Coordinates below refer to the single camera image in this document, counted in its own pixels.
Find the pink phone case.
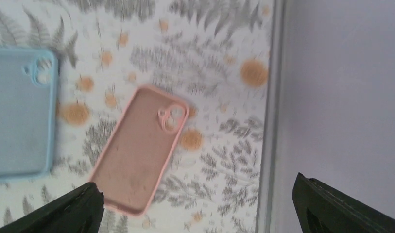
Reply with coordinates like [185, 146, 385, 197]
[90, 85, 189, 216]

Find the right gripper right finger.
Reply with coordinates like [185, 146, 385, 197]
[292, 173, 395, 233]

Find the light blue phone case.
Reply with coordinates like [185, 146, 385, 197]
[0, 47, 59, 181]

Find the floral patterned table mat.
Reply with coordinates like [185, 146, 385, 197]
[0, 0, 273, 233]

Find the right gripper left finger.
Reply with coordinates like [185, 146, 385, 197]
[0, 182, 104, 233]

